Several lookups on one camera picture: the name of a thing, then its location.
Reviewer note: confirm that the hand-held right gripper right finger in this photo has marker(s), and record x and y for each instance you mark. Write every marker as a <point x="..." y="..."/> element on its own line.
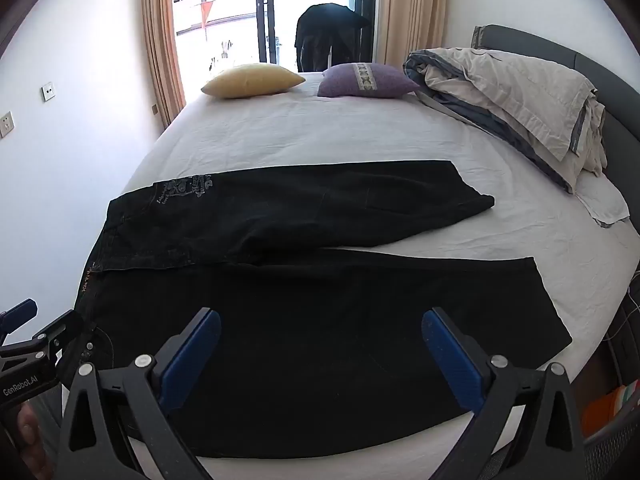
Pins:
<point x="450" y="355"/>

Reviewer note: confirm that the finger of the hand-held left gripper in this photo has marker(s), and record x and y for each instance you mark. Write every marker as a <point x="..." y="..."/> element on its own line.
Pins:
<point x="17" y="315"/>
<point x="70" y="340"/>

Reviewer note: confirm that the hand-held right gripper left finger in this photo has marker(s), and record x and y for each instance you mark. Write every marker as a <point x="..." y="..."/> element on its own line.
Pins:
<point x="192" y="355"/>

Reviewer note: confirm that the black pants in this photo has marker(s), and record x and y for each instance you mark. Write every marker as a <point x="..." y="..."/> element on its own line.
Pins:
<point x="300" y="320"/>

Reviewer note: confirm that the person's left hand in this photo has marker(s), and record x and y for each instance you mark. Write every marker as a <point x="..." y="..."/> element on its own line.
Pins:
<point x="30" y="432"/>

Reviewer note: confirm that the orange striped item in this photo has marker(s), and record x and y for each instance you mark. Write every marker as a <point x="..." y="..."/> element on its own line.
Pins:
<point x="612" y="407"/>

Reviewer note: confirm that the black mesh basket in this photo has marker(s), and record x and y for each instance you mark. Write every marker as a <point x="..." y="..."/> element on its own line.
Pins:
<point x="617" y="455"/>

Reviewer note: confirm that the white pillow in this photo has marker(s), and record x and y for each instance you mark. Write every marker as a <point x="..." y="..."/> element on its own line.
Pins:
<point x="602" y="205"/>

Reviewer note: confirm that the bed with white sheet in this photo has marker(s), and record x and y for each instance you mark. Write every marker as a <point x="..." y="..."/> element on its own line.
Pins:
<point x="325" y="130"/>

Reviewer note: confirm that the folded beige grey duvet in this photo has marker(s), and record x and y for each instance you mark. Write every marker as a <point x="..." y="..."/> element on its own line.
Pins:
<point x="510" y="90"/>

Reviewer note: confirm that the yellow pillow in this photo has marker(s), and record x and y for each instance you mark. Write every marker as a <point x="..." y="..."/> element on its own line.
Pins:
<point x="252" y="81"/>

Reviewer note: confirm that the purple patterned pillow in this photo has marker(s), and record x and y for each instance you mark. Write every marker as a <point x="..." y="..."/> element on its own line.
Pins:
<point x="345" y="82"/>

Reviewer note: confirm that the beige curtain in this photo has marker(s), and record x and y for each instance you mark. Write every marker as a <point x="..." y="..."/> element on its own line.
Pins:
<point x="159" y="45"/>
<point x="412" y="10"/>

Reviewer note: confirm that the grey bed headboard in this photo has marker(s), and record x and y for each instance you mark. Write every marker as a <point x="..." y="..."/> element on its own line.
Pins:
<point x="615" y="80"/>

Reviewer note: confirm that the balcony railing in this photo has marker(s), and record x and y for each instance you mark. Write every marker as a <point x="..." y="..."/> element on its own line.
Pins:
<point x="220" y="21"/>

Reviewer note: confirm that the orange triangular flag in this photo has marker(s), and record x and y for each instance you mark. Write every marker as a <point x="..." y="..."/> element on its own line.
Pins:
<point x="204" y="12"/>

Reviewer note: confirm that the black draped garment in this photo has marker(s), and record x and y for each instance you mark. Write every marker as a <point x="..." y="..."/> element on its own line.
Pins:
<point x="325" y="35"/>

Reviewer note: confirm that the white wall socket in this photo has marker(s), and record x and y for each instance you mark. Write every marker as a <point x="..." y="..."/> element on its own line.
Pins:
<point x="49" y="91"/>
<point x="5" y="125"/>

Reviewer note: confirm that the dark sliding door frame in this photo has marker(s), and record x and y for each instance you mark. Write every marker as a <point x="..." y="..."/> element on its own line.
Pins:
<point x="265" y="10"/>

